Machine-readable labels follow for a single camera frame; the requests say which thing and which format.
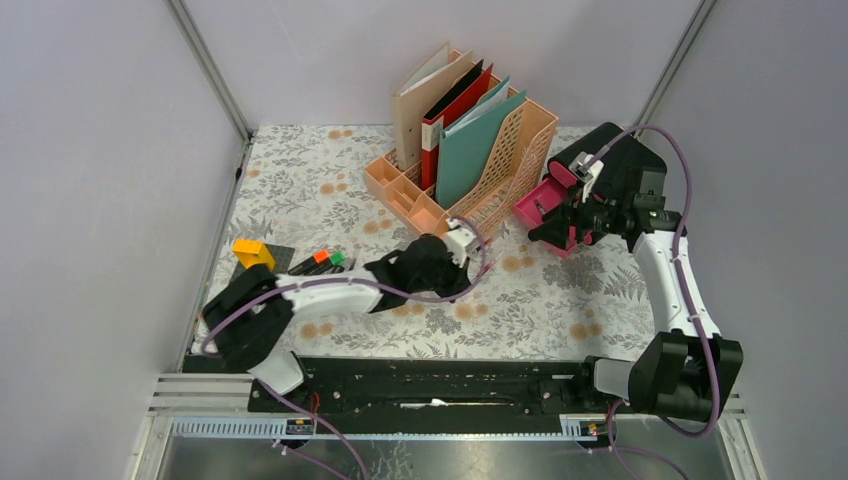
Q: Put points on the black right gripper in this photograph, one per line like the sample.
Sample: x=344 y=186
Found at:
x=556 y=232

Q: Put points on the teal file folder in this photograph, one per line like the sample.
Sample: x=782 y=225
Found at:
x=466 y=144

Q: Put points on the beige file binder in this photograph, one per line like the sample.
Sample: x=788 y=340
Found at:
x=420 y=91

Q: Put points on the green cap black highlighter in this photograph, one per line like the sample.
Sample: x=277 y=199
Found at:
x=328 y=264

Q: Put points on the orange cap black highlighter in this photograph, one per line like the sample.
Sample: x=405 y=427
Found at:
x=309 y=264

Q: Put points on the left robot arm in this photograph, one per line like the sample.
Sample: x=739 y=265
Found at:
x=247 y=318

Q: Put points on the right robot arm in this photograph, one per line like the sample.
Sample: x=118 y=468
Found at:
x=688 y=370

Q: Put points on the peach plastic file organizer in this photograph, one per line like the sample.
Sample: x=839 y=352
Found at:
x=512 y=170

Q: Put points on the black pink drawer unit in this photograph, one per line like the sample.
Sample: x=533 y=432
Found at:
x=617 y=180

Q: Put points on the yellow building block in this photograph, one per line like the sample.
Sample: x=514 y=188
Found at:
x=250 y=253

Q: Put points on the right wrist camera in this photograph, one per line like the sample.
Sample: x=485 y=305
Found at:
x=587 y=169

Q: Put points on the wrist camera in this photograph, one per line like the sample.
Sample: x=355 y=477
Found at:
x=587 y=169
x=460 y=241

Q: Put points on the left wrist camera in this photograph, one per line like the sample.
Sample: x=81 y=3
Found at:
x=460 y=241

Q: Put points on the right aluminium frame post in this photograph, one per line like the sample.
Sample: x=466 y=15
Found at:
x=694 y=27

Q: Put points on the aluminium frame post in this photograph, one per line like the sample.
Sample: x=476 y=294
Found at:
x=694 y=27
x=209 y=68

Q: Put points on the grey slotted cable duct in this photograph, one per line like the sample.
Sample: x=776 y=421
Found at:
x=413 y=425

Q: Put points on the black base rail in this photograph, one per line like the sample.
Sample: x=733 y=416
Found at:
x=336 y=386

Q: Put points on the left aluminium frame post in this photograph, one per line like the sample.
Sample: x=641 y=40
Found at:
x=209 y=68

